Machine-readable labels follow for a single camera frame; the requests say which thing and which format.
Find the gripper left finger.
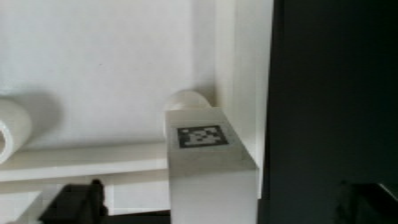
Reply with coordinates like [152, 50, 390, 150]
[38, 179, 173, 224]

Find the white square tabletop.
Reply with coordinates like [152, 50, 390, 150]
[0, 0, 274, 214]

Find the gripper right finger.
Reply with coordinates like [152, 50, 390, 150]
[335, 183, 398, 224]

